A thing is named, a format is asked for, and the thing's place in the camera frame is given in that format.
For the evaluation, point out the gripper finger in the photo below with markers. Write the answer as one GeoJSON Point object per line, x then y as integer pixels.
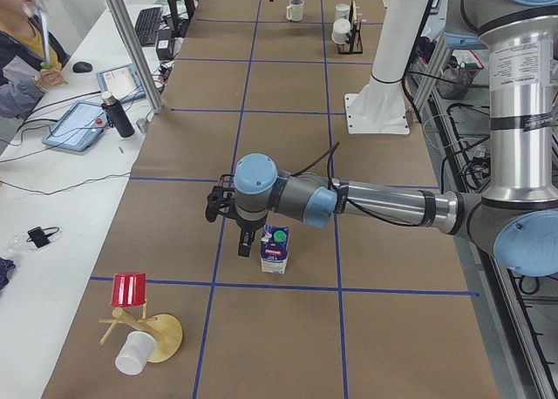
{"type": "Point", "coordinates": [246, 240]}

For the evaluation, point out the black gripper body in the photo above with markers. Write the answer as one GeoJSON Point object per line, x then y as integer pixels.
{"type": "Point", "coordinates": [247, 225]}

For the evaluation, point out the white mug grey inside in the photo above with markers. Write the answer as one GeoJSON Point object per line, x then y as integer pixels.
{"type": "Point", "coordinates": [294, 10]}

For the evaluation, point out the blue white milk carton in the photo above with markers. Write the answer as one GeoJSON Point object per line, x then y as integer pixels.
{"type": "Point", "coordinates": [274, 249]}

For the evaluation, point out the red cup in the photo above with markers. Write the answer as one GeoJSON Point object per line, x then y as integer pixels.
{"type": "Point", "coordinates": [128, 290]}

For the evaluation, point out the white cup by tree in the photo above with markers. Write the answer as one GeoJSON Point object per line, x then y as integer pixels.
{"type": "Point", "coordinates": [134, 355]}

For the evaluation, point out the wooden mug tree stand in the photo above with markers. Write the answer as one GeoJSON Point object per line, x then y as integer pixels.
{"type": "Point", "coordinates": [164, 328]}

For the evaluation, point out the black water bottle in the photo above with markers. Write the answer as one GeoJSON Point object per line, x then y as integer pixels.
{"type": "Point", "coordinates": [116, 115]}

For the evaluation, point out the far teach pendant tablet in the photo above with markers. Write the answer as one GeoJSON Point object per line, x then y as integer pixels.
{"type": "Point", "coordinates": [123, 82]}

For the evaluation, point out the teach pendant tablet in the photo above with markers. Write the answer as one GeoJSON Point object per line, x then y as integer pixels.
{"type": "Point", "coordinates": [123, 82]}
{"type": "Point", "coordinates": [78, 129]}

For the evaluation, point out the near teach pendant tablet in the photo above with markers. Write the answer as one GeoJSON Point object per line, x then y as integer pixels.
{"type": "Point", "coordinates": [78, 129]}

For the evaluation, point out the black box on desk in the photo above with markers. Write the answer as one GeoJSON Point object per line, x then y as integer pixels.
{"type": "Point", "coordinates": [165, 45]}

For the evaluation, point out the small black device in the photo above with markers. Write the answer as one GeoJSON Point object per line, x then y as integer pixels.
{"type": "Point", "coordinates": [40, 236]}

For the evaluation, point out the lower white mug on rack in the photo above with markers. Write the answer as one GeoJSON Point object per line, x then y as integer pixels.
{"type": "Point", "coordinates": [340, 31]}

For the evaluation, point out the white mug on rack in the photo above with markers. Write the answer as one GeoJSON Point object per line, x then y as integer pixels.
{"type": "Point", "coordinates": [342, 11]}
{"type": "Point", "coordinates": [340, 31]}

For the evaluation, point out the black keyboard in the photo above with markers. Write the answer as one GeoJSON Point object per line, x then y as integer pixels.
{"type": "Point", "coordinates": [147, 25]}

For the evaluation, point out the black computer mouse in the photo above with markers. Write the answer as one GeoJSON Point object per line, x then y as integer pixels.
{"type": "Point", "coordinates": [82, 67]}

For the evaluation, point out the upper white mug on rack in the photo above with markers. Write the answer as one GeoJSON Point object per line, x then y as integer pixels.
{"type": "Point", "coordinates": [342, 11]}

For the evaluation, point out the seated person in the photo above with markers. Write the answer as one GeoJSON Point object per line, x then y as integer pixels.
{"type": "Point", "coordinates": [27, 72]}

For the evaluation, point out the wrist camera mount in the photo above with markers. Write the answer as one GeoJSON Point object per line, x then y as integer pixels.
{"type": "Point", "coordinates": [221, 200]}

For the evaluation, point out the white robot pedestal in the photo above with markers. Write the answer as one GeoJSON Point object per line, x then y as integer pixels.
{"type": "Point", "coordinates": [379, 108]}

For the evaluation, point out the aluminium frame post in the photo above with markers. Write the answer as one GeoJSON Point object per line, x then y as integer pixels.
{"type": "Point", "coordinates": [124, 25]}

